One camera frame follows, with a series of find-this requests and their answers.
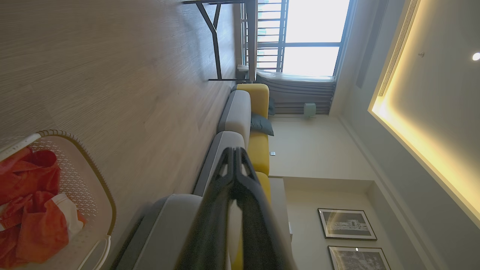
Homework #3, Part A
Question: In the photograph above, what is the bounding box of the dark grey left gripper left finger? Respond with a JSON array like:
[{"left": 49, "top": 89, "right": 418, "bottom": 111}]
[{"left": 175, "top": 147, "right": 236, "bottom": 270}]

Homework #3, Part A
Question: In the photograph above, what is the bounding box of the white cloth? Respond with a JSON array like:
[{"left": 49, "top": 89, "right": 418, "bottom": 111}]
[{"left": 52, "top": 193, "right": 84, "bottom": 237}]

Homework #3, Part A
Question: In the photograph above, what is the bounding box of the red cloth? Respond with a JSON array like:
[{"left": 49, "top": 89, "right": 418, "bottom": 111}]
[
  {"left": 0, "top": 191, "right": 87, "bottom": 269},
  {"left": 0, "top": 147, "right": 61, "bottom": 207}
]

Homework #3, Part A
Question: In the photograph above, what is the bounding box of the dark teal cushion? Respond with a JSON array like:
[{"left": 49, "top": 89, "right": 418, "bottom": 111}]
[{"left": 250, "top": 112, "right": 275, "bottom": 137}]

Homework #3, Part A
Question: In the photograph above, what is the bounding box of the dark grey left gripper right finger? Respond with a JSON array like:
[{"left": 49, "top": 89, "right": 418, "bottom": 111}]
[{"left": 235, "top": 147, "right": 297, "bottom": 270}]

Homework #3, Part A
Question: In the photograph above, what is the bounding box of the long ceiling air vent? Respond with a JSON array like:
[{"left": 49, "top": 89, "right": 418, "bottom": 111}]
[{"left": 377, "top": 0, "right": 419, "bottom": 98}]

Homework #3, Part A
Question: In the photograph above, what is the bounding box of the grey and yellow sofa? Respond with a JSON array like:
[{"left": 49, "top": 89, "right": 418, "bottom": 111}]
[{"left": 112, "top": 83, "right": 293, "bottom": 270}]

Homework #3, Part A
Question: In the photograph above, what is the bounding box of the black framed picture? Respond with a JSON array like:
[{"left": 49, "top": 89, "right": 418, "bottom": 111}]
[
  {"left": 328, "top": 245, "right": 391, "bottom": 270},
  {"left": 318, "top": 208, "right": 378, "bottom": 241}
]

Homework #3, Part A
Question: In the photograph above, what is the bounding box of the black frame wooden table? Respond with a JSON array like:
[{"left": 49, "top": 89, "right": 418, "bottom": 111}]
[{"left": 183, "top": 0, "right": 260, "bottom": 82}]

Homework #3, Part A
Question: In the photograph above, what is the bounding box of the large window with railing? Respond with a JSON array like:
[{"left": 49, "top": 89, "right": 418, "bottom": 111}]
[{"left": 242, "top": 0, "right": 351, "bottom": 78}]

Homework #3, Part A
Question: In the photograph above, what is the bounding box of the grey pleated curtain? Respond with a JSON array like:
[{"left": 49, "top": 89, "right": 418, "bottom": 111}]
[{"left": 256, "top": 70, "right": 337, "bottom": 115}]

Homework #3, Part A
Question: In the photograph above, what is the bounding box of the cream perforated laundry basket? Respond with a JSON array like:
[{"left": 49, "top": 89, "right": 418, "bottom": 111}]
[{"left": 0, "top": 129, "right": 117, "bottom": 270}]

